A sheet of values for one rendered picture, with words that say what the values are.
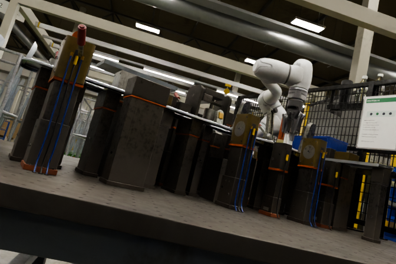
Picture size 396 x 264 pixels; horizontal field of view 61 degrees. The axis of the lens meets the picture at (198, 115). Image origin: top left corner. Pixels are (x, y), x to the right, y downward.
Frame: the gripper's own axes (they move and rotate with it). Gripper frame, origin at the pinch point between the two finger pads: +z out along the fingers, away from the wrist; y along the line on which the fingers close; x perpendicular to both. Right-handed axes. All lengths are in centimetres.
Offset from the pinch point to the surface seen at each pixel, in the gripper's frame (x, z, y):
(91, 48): -103, 0, 24
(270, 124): 0.1, -8.5, -15.0
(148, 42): 106, -227, -572
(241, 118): -43.5, 2.0, 17.4
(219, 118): -32.9, -1.5, -12.9
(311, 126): -6.7, -5.3, 18.2
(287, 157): -20.2, 11.0, 21.2
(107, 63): -86, -10, -27
